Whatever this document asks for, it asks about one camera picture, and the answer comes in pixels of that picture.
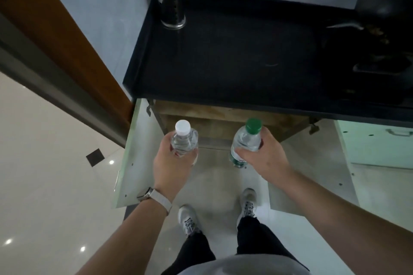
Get metal cabinet handle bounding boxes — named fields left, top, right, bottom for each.
left=385, top=128, right=413, bottom=137

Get person's left grey sneaker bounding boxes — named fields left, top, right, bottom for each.
left=178, top=205, right=203, bottom=238

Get green cap water bottle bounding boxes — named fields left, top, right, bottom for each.
left=229, top=118, right=263, bottom=169

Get wooden cabinet interior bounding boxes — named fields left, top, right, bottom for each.
left=151, top=100, right=311, bottom=151

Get white open cabinet door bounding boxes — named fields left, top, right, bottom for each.
left=112, top=98, right=169, bottom=210
left=267, top=119, right=361, bottom=218

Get metal chopstick holder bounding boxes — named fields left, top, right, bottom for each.
left=156, top=0, right=187, bottom=30

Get person's right grey sneaker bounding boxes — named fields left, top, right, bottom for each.
left=237, top=188, right=258, bottom=226

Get person's right forearm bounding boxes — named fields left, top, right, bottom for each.
left=274, top=168, right=413, bottom=275

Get person's black trousers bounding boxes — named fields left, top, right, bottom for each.
left=161, top=216, right=311, bottom=275

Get person's left forearm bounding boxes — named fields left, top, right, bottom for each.
left=75, top=200, right=171, bottom=275

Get light green cabinet front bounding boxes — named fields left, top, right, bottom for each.
left=335, top=120, right=413, bottom=170

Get person's left hand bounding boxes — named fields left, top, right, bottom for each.
left=153, top=132, right=199, bottom=203

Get person's grey sneaker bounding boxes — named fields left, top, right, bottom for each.
left=178, top=205, right=203, bottom=238
left=237, top=188, right=258, bottom=226

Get white cap water bottle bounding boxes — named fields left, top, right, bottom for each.
left=170, top=119, right=199, bottom=166

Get person's grey shirt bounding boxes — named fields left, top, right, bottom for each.
left=179, top=254, right=313, bottom=275

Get black wok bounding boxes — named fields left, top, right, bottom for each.
left=326, top=0, right=413, bottom=47

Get person's right hand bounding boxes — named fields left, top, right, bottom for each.
left=234, top=127, right=293, bottom=186

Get white strap wristwatch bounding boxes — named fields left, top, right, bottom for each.
left=137, top=187, right=173, bottom=217

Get brown wooden door frame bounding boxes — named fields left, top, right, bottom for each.
left=0, top=0, right=135, bottom=149

